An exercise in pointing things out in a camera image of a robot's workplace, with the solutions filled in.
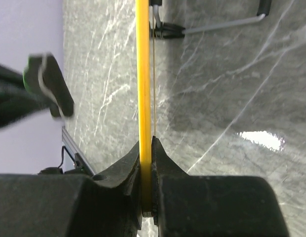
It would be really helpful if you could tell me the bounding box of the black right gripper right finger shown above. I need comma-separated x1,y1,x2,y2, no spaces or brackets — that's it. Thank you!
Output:
151,137,289,237

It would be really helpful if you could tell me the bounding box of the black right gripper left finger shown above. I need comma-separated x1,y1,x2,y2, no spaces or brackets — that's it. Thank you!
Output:
0,145,142,237

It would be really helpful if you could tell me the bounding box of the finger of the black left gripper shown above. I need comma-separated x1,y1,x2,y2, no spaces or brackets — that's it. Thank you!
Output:
0,64,48,128

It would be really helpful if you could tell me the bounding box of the yellow framed whiteboard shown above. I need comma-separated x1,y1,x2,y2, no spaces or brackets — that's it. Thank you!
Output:
135,0,153,217

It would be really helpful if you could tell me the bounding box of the aluminium front rail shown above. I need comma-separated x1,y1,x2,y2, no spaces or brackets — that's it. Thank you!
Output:
62,126,95,176

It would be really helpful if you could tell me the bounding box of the wire whiteboard stand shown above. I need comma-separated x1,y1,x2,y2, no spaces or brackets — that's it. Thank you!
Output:
149,0,271,40

